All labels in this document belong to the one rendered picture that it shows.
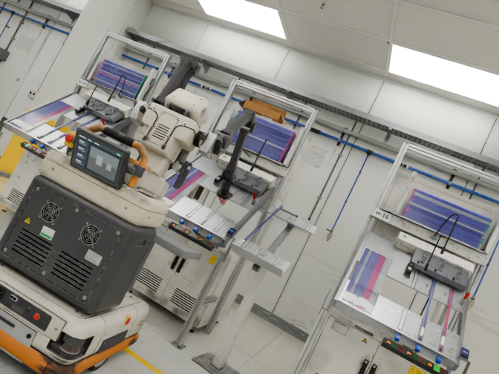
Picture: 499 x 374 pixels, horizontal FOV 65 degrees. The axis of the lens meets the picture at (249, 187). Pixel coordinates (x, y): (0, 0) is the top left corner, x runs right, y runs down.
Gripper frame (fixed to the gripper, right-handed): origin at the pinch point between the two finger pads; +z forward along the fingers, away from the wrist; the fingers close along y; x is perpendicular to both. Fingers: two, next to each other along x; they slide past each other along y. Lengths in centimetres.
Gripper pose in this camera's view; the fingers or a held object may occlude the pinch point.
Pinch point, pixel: (222, 203)
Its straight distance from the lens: 280.4
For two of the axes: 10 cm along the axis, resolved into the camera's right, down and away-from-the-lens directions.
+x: -4.8, 4.1, -7.7
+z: -2.0, 8.1, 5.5
